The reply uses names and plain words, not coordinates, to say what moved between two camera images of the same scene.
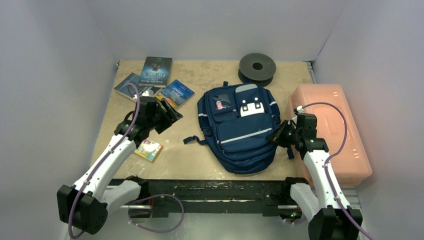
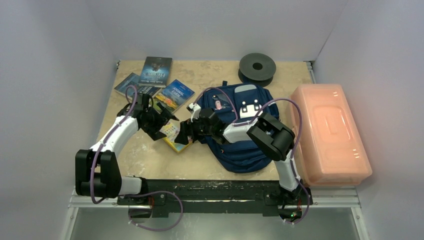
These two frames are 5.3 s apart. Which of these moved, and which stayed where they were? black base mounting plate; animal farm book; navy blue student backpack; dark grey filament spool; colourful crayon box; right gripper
Moved: right gripper; colourful crayon box
Stayed: navy blue student backpack; animal farm book; dark grey filament spool; black base mounting plate
